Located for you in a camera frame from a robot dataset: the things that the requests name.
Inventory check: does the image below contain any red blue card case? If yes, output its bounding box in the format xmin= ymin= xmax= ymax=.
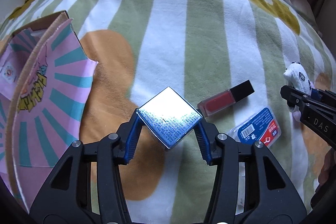
xmin=229 ymin=106 xmax=281 ymax=147

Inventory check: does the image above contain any silver cube box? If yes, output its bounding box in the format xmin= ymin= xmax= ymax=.
xmin=137 ymin=87 xmax=202 ymax=149

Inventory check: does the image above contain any right hand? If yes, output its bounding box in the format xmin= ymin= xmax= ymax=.
xmin=318 ymin=148 xmax=335 ymax=185

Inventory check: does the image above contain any white panda sock roll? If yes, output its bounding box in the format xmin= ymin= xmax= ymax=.
xmin=282 ymin=61 xmax=316 ymax=113

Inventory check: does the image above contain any floral striped blanket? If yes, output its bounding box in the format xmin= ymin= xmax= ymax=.
xmin=1 ymin=0 xmax=335 ymax=205

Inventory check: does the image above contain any red lip gloss tube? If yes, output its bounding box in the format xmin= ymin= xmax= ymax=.
xmin=197 ymin=80 xmax=255 ymax=117

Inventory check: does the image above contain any open cardboard box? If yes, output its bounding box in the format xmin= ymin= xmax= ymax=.
xmin=1 ymin=11 xmax=97 ymax=211

